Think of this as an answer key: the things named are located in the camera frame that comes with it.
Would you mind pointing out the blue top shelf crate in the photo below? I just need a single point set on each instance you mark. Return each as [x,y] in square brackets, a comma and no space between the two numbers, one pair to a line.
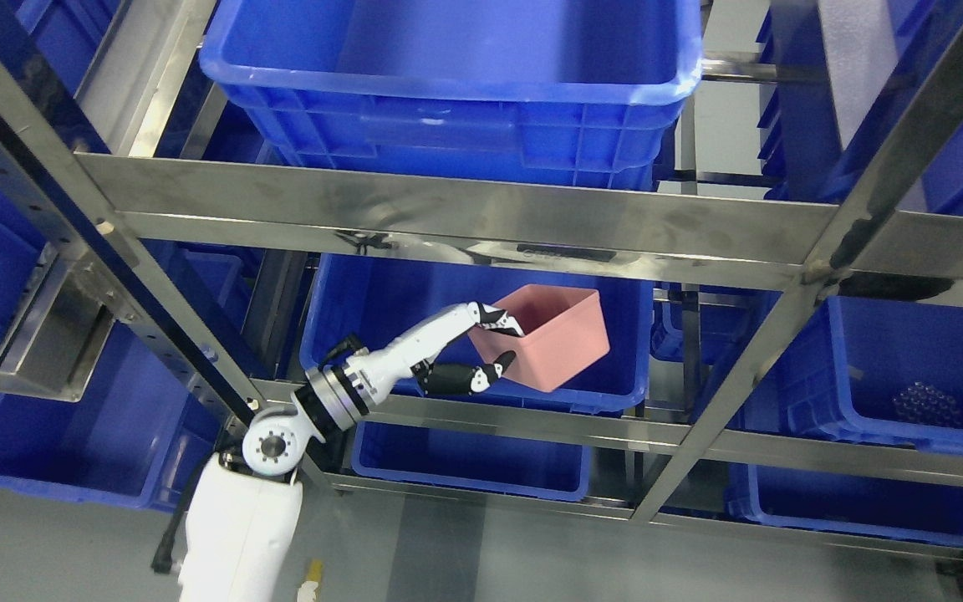
[563,93]

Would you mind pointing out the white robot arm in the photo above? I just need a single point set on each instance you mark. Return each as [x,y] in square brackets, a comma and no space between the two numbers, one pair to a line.
[233,527]

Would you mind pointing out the blue left shelf crate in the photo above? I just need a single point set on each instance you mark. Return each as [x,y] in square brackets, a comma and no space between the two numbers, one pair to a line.
[88,414]

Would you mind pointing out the pink plastic storage box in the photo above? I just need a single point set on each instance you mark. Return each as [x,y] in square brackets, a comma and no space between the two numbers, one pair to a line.
[564,334]

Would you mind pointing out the stainless steel shelf rack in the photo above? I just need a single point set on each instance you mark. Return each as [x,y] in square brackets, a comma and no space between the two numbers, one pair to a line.
[96,207]

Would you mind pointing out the blue bottom right crate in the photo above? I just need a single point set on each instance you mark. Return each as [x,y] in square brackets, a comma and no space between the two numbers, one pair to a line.
[862,506]

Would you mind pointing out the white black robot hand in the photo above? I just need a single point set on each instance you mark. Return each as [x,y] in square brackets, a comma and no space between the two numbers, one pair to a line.
[369,378]

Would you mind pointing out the blue shelf crate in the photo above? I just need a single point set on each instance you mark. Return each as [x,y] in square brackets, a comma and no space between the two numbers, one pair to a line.
[868,371]
[88,414]
[379,298]
[563,93]
[559,472]

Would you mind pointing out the blue bottom shelf crate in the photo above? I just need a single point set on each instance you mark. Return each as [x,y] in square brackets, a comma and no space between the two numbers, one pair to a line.
[559,472]

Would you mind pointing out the blue right shelf crate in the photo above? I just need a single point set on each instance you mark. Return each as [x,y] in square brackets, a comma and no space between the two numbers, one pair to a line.
[868,371]

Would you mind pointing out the blue middle shelf crate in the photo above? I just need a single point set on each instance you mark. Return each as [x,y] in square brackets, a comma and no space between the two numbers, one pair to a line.
[379,298]

